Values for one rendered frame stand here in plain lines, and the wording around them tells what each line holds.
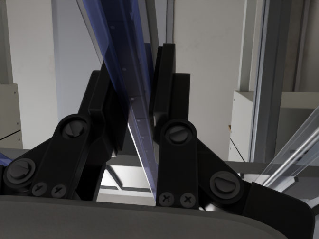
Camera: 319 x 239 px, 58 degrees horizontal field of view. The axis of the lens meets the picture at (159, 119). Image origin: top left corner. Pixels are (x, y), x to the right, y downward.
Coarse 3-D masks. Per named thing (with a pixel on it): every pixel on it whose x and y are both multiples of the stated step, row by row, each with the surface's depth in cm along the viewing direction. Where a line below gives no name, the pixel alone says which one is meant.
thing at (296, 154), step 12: (312, 120) 13; (300, 132) 15; (312, 132) 13; (288, 144) 16; (300, 144) 15; (312, 144) 14; (276, 156) 19; (288, 156) 16; (300, 156) 16; (312, 156) 16; (276, 168) 18; (288, 168) 18; (300, 168) 17; (264, 180) 21; (276, 180) 20; (288, 180) 20
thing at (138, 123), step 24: (96, 0) 7; (120, 0) 7; (144, 0) 8; (96, 24) 8; (120, 24) 8; (144, 24) 8; (120, 48) 8; (144, 48) 9; (120, 72) 10; (144, 72) 9; (120, 96) 11; (144, 96) 11; (144, 120) 13; (144, 144) 15; (144, 168) 19
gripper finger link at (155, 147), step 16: (160, 48) 12; (160, 64) 11; (160, 80) 11; (176, 80) 12; (160, 96) 10; (176, 96) 11; (160, 112) 10; (176, 112) 11; (160, 128) 10; (208, 160) 9; (208, 176) 9; (224, 176) 9; (208, 192) 9; (224, 192) 9; (240, 192) 9
